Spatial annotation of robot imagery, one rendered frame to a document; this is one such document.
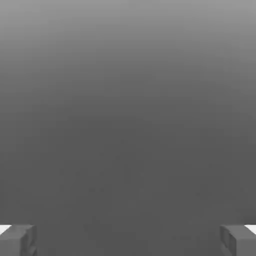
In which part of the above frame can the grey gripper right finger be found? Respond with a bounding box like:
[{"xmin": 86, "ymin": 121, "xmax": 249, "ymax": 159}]
[{"xmin": 219, "ymin": 224, "xmax": 256, "ymax": 256}]

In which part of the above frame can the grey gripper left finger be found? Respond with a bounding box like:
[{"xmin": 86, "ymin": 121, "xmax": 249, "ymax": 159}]
[{"xmin": 0, "ymin": 224, "xmax": 38, "ymax": 256}]

